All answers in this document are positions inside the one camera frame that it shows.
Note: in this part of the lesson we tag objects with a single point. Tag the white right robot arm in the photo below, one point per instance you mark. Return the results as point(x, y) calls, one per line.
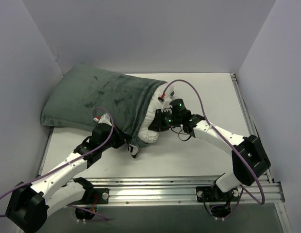
point(249, 158)

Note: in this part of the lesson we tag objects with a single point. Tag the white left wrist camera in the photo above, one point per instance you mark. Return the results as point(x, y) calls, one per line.
point(105, 118)

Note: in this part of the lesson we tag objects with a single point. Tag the zebra and grey plush pillowcase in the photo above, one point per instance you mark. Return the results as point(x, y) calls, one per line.
point(85, 92)

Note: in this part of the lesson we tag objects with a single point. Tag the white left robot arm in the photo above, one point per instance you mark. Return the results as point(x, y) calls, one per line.
point(31, 203)

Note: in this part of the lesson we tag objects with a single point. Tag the aluminium left side rail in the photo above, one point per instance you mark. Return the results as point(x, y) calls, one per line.
point(45, 152)

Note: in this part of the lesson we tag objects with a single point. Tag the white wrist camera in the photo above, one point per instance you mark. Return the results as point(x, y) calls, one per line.
point(105, 118)
point(164, 101)

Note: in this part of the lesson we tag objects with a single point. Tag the aluminium front rail frame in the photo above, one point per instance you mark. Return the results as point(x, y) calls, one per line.
point(167, 191)

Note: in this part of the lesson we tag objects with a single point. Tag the aluminium rail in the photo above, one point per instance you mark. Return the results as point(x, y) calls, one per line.
point(247, 117)
point(45, 152)

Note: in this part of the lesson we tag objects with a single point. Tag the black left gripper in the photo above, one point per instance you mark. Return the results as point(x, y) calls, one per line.
point(124, 139)

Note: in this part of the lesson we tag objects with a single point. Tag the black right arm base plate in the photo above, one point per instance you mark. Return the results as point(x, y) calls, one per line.
point(214, 194)

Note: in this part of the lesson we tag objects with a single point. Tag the aluminium right side rail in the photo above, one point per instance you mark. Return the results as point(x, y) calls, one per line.
point(247, 117)

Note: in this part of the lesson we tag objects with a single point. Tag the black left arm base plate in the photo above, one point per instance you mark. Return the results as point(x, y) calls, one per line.
point(93, 196)

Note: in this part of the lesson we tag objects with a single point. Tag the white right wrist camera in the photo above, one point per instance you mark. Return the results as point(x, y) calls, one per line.
point(164, 101)

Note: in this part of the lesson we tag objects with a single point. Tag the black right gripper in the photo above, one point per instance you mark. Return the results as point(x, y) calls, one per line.
point(155, 121)

